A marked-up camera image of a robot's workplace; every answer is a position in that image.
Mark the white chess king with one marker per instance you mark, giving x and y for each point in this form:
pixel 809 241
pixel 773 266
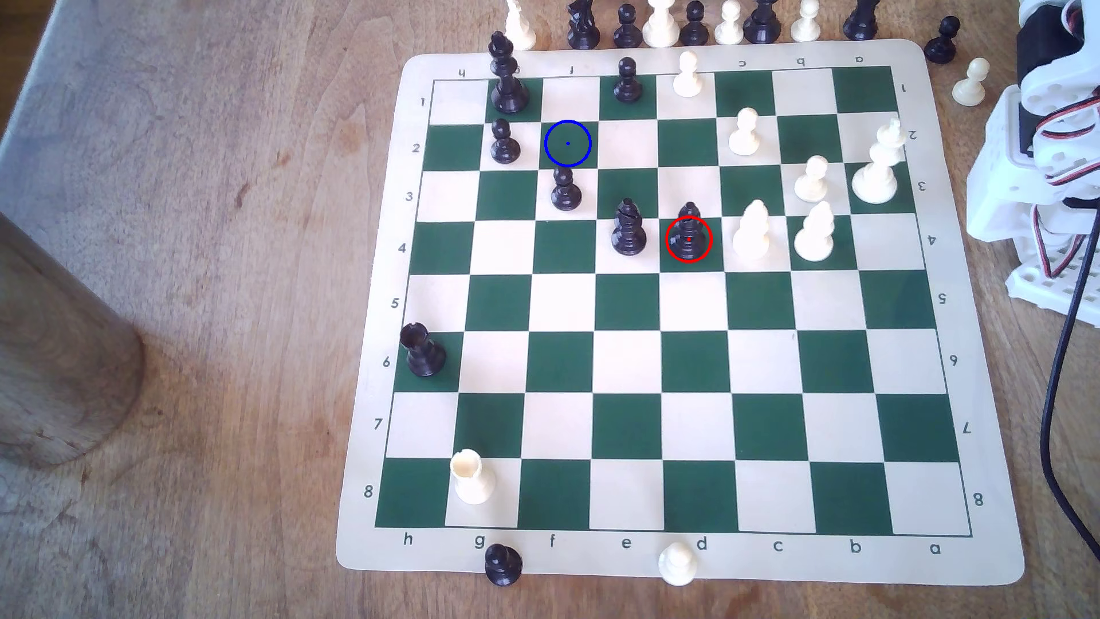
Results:
pixel 876 176

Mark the black chess king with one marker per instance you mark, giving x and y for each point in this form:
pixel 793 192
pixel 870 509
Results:
pixel 509 86

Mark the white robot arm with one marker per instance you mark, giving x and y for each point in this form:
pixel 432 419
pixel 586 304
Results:
pixel 1001 189

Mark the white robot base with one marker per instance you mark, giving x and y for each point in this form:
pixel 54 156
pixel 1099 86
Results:
pixel 1053 275

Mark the white chess rook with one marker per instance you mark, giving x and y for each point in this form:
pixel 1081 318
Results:
pixel 472 481

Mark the black chess bishop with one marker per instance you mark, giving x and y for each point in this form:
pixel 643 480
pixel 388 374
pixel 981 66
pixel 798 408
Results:
pixel 689 236
pixel 628 230

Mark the white chess pawn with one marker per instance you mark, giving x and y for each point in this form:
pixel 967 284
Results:
pixel 806 27
pixel 811 183
pixel 744 136
pixel 687 79
pixel 677 566
pixel 729 29
pixel 970 86

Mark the white chess bishop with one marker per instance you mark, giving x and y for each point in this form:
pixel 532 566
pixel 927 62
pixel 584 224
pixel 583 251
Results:
pixel 815 236

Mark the green and cream chessboard mat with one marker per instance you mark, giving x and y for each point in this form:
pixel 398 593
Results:
pixel 627 361

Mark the black chess rook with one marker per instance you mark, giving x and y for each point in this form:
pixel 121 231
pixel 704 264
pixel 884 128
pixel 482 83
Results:
pixel 424 352

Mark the white chess piece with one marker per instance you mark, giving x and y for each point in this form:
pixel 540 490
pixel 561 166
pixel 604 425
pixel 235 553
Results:
pixel 519 30

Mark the black chess knight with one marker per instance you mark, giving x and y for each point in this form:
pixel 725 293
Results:
pixel 583 30

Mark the black chess pawn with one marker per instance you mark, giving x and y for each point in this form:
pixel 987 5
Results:
pixel 628 83
pixel 627 33
pixel 942 45
pixel 694 31
pixel 565 193
pixel 503 567
pixel 504 146

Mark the round wooden post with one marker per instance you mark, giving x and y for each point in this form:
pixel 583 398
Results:
pixel 60 370

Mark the white pawn bottom centre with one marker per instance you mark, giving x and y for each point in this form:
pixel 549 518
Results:
pixel 754 234

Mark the large black chess piece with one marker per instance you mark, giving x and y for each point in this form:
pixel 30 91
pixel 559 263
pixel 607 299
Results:
pixel 761 26

